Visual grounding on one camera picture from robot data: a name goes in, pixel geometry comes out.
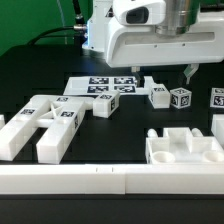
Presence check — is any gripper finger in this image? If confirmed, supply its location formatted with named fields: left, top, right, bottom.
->
left=131, top=66, right=142, bottom=87
left=184, top=64, right=199, bottom=84

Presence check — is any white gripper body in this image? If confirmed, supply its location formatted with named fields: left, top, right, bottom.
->
left=105, top=19, right=224, bottom=67

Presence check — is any white chair seat part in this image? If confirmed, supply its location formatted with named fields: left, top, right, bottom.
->
left=145, top=127, right=224, bottom=164

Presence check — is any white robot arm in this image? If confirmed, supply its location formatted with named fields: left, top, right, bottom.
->
left=83, top=0, right=224, bottom=78

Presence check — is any white part right edge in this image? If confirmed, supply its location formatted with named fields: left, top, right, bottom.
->
left=211, top=114, right=224, bottom=149

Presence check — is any white part edge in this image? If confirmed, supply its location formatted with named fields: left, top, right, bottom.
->
left=211, top=114, right=224, bottom=149
left=0, top=115, right=5, bottom=130

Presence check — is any white part left edge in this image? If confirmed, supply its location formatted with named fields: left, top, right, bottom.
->
left=0, top=115, right=5, bottom=130

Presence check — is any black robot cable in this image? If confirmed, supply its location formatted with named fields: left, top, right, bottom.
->
left=27, top=0, right=88, bottom=46

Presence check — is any white marker base plate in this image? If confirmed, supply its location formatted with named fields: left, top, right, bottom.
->
left=64, top=76, right=154, bottom=96

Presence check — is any white chair back frame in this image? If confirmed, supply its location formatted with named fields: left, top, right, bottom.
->
left=0, top=95, right=94, bottom=164

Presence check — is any white front barrier rail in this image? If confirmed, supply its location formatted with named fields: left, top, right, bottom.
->
left=0, top=164, right=224, bottom=195

